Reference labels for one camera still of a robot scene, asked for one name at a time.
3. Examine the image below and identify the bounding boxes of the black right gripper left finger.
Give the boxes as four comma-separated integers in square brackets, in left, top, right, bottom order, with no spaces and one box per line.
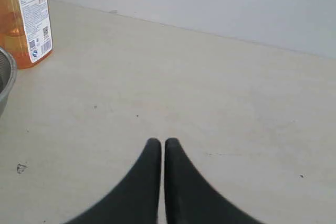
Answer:
[68,138,161,223]

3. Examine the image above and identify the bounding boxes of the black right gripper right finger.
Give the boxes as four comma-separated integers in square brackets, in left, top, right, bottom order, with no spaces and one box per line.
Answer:
[164,138,260,223]

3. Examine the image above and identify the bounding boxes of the orange soap pump bottle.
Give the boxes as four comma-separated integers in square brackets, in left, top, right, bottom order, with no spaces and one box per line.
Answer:
[1,0,53,69]

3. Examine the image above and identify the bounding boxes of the steel mesh strainer basin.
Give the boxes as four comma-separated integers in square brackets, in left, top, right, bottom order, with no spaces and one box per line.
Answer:
[0,48,17,115]

